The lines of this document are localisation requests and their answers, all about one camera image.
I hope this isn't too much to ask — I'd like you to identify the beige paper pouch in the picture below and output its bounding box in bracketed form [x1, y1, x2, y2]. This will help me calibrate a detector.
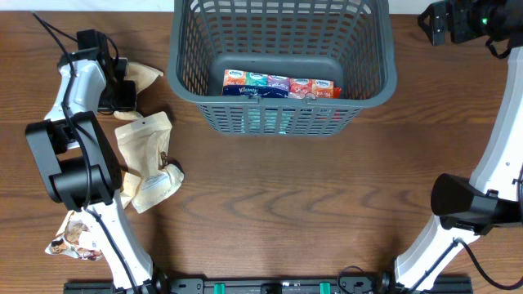
[115, 112, 185, 213]
[114, 62, 164, 121]

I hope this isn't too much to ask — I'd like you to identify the grey plastic basket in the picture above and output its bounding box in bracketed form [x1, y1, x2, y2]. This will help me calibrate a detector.
[168, 0, 397, 136]

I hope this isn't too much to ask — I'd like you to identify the colourful tissue multipack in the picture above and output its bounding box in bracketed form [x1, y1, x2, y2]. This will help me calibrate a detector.
[221, 69, 336, 100]

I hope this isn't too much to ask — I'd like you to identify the orange pasta package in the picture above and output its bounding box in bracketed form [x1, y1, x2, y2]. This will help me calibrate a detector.
[333, 87, 342, 99]

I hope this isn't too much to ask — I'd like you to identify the mint green wipes packet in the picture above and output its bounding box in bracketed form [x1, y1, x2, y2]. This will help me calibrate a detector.
[244, 109, 294, 135]

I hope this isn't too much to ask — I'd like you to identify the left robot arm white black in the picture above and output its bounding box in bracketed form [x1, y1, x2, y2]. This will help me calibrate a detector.
[25, 29, 170, 293]

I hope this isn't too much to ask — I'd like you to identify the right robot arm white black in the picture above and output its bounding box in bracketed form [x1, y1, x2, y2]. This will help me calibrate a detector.
[377, 0, 522, 293]

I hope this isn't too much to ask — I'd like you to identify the brown labelled snack pouch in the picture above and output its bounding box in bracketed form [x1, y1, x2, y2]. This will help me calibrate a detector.
[44, 171, 142, 261]

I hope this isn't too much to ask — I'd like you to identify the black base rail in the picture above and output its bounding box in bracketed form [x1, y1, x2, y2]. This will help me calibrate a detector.
[63, 276, 474, 294]

